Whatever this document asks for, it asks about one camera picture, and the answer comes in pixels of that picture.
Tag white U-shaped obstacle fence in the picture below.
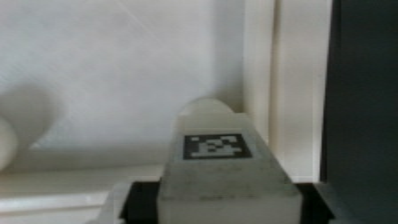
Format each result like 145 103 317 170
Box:
271 0 333 182

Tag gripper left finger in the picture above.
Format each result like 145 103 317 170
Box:
88 181 161 224

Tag white square table top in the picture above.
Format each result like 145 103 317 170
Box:
0 0 278 224

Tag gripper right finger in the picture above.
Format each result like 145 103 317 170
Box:
298 183 347 224

